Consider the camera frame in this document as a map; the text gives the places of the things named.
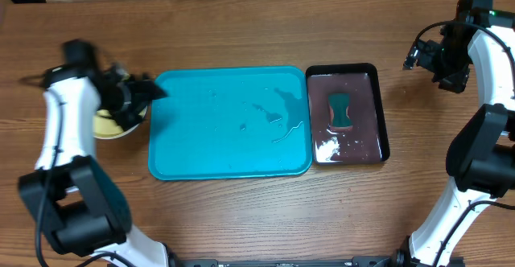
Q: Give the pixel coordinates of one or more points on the black water tray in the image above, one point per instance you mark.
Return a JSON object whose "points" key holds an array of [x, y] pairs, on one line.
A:
{"points": [[367, 141]]}

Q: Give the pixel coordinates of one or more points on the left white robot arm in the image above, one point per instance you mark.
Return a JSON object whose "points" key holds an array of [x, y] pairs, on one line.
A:
{"points": [[76, 206]]}

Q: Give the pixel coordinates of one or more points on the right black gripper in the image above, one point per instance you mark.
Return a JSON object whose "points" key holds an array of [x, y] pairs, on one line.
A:
{"points": [[455, 84]]}

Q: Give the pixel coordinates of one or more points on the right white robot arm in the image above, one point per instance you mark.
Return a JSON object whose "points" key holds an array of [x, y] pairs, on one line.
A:
{"points": [[479, 39]]}

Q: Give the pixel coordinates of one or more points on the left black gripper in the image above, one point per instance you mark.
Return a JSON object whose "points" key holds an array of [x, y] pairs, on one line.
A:
{"points": [[145, 92]]}

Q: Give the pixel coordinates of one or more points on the green sponge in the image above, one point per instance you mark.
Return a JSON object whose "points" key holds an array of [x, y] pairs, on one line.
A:
{"points": [[338, 109]]}

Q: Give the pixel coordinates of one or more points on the teal plastic tray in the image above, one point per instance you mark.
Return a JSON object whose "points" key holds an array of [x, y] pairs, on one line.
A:
{"points": [[230, 123]]}

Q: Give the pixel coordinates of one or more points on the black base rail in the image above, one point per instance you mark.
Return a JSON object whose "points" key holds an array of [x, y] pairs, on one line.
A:
{"points": [[365, 261]]}

